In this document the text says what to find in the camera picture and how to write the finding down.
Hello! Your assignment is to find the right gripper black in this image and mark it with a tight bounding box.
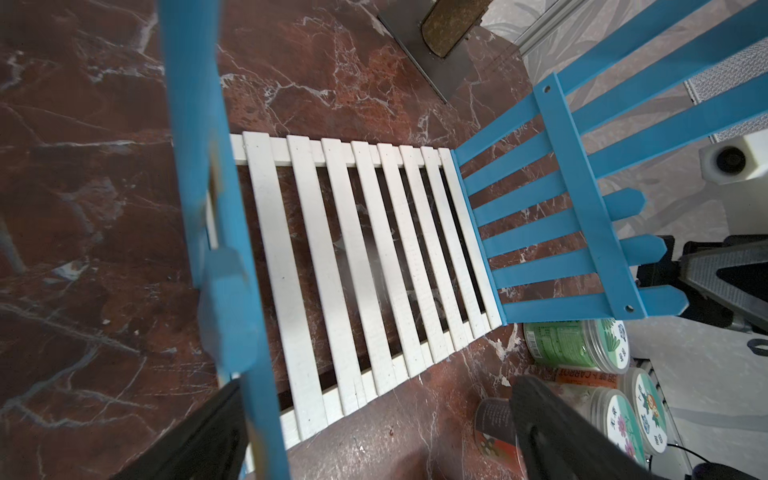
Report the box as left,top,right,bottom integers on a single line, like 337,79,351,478
636,235,767,333

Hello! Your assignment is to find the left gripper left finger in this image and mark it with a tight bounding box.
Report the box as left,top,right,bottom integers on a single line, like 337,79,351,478
114,379,248,479

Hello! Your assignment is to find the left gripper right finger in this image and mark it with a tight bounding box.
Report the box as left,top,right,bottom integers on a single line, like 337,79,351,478
509,376,656,479

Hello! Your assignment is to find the clear seed container red label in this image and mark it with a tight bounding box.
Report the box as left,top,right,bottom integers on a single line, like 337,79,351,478
474,398,520,469

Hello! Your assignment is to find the pink flower lid container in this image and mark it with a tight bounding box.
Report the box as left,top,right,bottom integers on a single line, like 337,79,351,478
550,384,647,467

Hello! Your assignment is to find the carrot lid seed container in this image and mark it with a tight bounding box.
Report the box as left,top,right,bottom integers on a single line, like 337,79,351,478
556,367,668,456

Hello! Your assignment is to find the green label seed container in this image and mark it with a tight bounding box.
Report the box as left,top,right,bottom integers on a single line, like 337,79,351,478
523,318,630,374

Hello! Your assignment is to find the blue white two-tier shelf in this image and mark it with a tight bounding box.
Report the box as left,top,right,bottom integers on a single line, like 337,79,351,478
158,1,767,479

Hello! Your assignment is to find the pink artificial blossom tree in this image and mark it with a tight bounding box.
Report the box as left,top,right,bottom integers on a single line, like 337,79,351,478
377,0,525,105

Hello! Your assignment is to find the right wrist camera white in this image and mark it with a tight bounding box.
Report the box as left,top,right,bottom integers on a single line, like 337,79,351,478
699,129,767,201

